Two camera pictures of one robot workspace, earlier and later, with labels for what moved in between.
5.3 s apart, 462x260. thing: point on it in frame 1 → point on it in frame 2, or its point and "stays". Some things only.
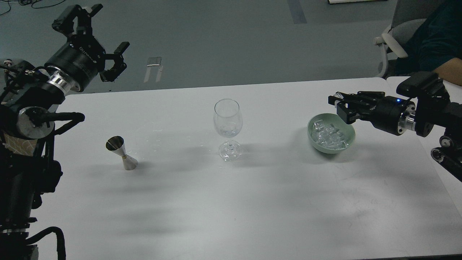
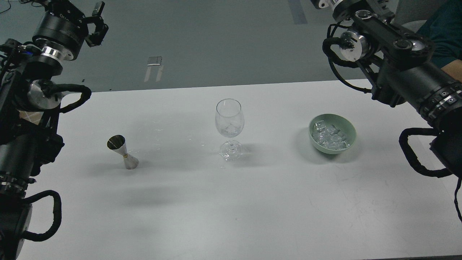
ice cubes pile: [328, 135] stays
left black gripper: [77, 62] → [62, 29]
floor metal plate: [153, 61] stays
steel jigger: [116, 144] stays
